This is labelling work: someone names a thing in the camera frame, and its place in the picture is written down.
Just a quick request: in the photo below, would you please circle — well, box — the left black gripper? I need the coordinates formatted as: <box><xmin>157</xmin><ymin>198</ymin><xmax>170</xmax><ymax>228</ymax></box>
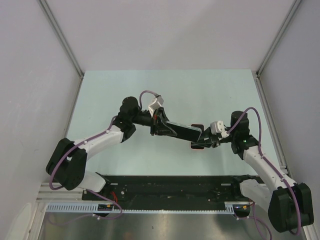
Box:
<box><xmin>130</xmin><ymin>107</ymin><xmax>178</xmax><ymax>137</ymax></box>

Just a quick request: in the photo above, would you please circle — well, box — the pink cased phone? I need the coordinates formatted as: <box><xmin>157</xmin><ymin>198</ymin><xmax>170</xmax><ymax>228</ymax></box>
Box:
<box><xmin>190</xmin><ymin>123</ymin><xmax>205</xmax><ymax>151</ymax></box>

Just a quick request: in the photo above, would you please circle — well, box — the black phone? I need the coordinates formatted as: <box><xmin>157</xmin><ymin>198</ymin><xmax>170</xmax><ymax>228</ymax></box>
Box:
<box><xmin>168</xmin><ymin>121</ymin><xmax>200</xmax><ymax>142</ymax></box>

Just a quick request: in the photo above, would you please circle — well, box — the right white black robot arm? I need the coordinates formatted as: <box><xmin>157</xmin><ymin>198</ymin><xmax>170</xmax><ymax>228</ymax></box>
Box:
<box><xmin>191</xmin><ymin>111</ymin><xmax>314</xmax><ymax>235</ymax></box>

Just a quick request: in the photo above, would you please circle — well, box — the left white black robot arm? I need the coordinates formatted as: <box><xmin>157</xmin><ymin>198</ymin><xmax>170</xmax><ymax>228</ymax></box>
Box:
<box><xmin>46</xmin><ymin>93</ymin><xmax>164</xmax><ymax>200</ymax></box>

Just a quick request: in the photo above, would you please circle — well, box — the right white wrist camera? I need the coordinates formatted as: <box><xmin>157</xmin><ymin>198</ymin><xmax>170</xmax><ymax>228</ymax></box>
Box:
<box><xmin>210</xmin><ymin>120</ymin><xmax>229</xmax><ymax>139</ymax></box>

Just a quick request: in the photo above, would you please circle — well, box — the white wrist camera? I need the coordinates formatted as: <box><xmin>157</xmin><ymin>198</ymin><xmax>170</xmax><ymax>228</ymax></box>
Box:
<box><xmin>210</xmin><ymin>120</ymin><xmax>229</xmax><ymax>139</ymax></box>
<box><xmin>148</xmin><ymin>95</ymin><xmax>164</xmax><ymax>117</ymax></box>

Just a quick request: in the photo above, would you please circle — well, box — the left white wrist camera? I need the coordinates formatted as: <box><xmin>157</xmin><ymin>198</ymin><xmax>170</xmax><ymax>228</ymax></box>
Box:
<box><xmin>148</xmin><ymin>95</ymin><xmax>164</xmax><ymax>117</ymax></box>

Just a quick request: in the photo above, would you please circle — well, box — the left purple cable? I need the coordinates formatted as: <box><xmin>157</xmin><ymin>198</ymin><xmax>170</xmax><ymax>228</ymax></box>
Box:
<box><xmin>47</xmin><ymin>89</ymin><xmax>161</xmax><ymax>227</ymax></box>

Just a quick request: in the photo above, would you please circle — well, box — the purple cable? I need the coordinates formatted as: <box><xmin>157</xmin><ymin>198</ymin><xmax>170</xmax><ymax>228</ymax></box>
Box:
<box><xmin>47</xmin><ymin>89</ymin><xmax>161</xmax><ymax>227</ymax></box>
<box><xmin>226</xmin><ymin>107</ymin><xmax>302</xmax><ymax>238</ymax></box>

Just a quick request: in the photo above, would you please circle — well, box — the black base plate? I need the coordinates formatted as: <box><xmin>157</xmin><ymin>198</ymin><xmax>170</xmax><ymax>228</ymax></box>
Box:
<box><xmin>82</xmin><ymin>174</ymin><xmax>267</xmax><ymax>203</ymax></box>

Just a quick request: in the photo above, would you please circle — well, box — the right aluminium corner post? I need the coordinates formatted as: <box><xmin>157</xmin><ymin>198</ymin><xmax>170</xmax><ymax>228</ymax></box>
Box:
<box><xmin>255</xmin><ymin>0</ymin><xmax>305</xmax><ymax>76</ymax></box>

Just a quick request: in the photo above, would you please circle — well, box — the aluminium corner post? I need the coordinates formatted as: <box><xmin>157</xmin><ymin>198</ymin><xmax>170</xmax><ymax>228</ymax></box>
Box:
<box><xmin>37</xmin><ymin>0</ymin><xmax>85</xmax><ymax>80</ymax></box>
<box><xmin>255</xmin><ymin>0</ymin><xmax>305</xmax><ymax>76</ymax></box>

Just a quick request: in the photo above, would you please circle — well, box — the white slotted cable duct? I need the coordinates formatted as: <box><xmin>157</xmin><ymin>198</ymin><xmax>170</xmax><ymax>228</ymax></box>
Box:
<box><xmin>46</xmin><ymin>202</ymin><xmax>234</xmax><ymax>215</ymax></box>

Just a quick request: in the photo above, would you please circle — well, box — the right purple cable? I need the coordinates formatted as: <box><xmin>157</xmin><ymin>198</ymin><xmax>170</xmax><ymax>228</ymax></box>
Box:
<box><xmin>226</xmin><ymin>107</ymin><xmax>302</xmax><ymax>238</ymax></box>

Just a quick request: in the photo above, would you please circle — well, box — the aluminium frame rail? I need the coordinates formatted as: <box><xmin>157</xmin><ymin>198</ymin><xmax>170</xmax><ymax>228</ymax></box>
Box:
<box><xmin>36</xmin><ymin>182</ymin><xmax>316</xmax><ymax>233</ymax></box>

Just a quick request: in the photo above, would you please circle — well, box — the left aluminium corner post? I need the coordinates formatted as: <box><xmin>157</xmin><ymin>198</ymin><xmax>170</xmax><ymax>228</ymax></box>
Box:
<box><xmin>37</xmin><ymin>0</ymin><xmax>85</xmax><ymax>80</ymax></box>

